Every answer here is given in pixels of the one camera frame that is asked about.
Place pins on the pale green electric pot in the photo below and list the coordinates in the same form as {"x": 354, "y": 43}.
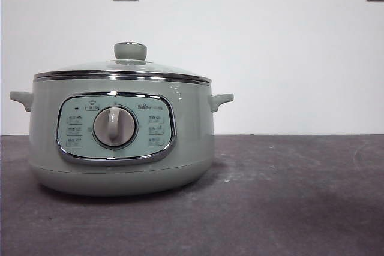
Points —
{"x": 192, "y": 136}

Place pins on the glass lid with green knob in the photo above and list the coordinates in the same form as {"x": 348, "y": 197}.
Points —
{"x": 130, "y": 51}

